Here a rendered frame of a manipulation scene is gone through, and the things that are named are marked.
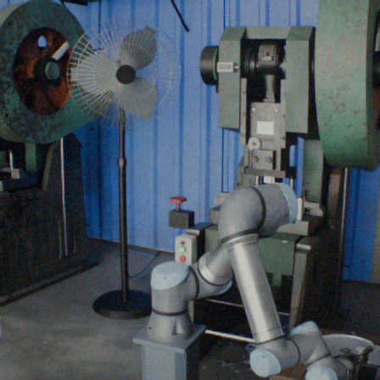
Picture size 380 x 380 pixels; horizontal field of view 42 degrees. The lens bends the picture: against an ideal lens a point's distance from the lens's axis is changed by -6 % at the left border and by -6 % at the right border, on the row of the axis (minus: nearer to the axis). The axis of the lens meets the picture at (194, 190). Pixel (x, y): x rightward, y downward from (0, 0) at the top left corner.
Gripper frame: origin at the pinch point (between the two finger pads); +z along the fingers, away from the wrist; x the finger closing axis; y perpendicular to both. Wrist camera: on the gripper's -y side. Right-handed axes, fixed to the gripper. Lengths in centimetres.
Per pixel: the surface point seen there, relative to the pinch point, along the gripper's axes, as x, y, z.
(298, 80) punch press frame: -92, 59, 21
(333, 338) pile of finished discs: 2.5, 23.8, 20.6
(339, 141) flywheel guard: -68, 35, 16
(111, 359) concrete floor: 43, 122, 7
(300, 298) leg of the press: -7, 45, 29
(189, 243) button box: -20, 89, 8
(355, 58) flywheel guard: -94, 25, 0
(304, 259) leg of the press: -23, 45, 25
